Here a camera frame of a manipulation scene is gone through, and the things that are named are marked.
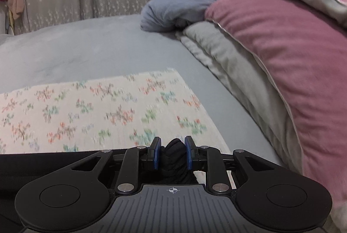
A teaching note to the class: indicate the black pants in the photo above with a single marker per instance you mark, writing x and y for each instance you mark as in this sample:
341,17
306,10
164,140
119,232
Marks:
173,159

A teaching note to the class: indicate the pink quilt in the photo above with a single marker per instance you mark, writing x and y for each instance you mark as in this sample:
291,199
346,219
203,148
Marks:
284,54

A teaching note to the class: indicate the light grey folded quilt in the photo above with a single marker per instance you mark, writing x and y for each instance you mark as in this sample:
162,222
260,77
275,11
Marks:
238,73

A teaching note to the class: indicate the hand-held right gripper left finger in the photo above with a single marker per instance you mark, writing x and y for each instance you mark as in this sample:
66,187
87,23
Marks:
156,153

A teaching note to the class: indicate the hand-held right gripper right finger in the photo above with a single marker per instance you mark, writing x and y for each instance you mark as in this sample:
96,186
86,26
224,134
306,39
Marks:
189,153

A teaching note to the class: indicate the floral printed blanket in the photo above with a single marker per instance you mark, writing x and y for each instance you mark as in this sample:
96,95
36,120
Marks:
108,105

